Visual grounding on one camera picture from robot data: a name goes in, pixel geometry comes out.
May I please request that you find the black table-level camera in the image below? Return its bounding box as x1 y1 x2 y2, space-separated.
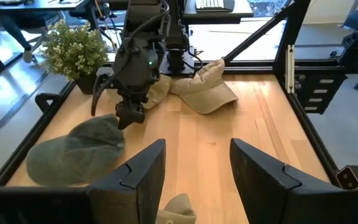
336 164 358 190

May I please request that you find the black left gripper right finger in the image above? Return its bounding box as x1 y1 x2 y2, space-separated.
230 138 301 224

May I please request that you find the black frame handle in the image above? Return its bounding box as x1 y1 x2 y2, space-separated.
34 92 62 113

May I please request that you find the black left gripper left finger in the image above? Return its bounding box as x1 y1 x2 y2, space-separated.
87 138 167 224

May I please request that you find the dark grey-green baseball cap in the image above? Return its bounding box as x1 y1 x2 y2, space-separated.
25 113 126 187

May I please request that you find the person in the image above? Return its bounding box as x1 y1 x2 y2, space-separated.
0 14 35 64

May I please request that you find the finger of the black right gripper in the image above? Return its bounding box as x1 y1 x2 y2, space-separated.
129 101 146 124
116 101 132 130

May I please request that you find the green potted plant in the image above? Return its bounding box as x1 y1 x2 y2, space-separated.
40 19 110 96

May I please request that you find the silver frame bracket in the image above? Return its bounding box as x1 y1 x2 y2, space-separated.
285 44 295 94

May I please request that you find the beige baseball cap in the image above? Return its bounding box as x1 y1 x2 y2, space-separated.
169 57 239 115
143 73 173 110
155 192 197 224

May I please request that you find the black box with white labels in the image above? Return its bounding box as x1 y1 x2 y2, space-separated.
293 72 348 115

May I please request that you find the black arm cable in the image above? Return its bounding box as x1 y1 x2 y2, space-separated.
91 73 117 117

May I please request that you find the computer keyboard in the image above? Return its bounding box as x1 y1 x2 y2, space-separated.
195 0 226 10

